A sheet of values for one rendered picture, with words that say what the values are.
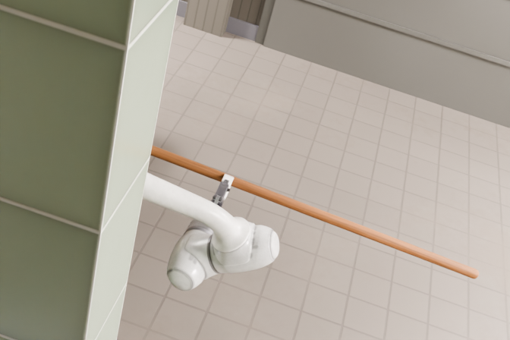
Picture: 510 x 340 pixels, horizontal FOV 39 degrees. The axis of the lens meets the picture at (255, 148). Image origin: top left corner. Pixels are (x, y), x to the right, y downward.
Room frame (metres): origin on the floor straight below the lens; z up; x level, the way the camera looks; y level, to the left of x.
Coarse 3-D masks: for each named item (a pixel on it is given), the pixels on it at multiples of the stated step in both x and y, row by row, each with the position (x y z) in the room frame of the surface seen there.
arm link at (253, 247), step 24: (144, 192) 1.25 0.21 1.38; (168, 192) 1.27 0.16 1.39; (192, 216) 1.28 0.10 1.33; (216, 216) 1.29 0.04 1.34; (216, 240) 1.30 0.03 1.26; (240, 240) 1.30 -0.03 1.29; (264, 240) 1.31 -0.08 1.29; (216, 264) 1.30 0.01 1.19; (240, 264) 1.29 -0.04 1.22; (264, 264) 1.30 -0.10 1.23
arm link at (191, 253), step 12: (180, 240) 1.37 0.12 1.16; (192, 240) 1.35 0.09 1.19; (204, 240) 1.35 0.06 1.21; (180, 252) 1.31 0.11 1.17; (192, 252) 1.31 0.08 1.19; (204, 252) 1.31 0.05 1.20; (168, 264) 1.29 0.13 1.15; (180, 264) 1.28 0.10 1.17; (192, 264) 1.28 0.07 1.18; (204, 264) 1.30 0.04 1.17; (168, 276) 1.27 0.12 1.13; (180, 276) 1.26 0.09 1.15; (192, 276) 1.26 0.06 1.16; (204, 276) 1.30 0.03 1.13; (180, 288) 1.26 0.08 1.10; (192, 288) 1.26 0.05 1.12
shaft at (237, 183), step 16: (176, 160) 1.71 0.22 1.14; (192, 160) 1.73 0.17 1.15; (208, 176) 1.70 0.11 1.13; (256, 192) 1.69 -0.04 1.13; (272, 192) 1.70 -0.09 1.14; (304, 208) 1.68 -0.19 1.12; (336, 224) 1.67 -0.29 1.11; (352, 224) 1.68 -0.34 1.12; (384, 240) 1.66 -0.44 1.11; (400, 240) 1.68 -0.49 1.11; (416, 256) 1.66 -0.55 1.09; (432, 256) 1.66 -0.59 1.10; (464, 272) 1.65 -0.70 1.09
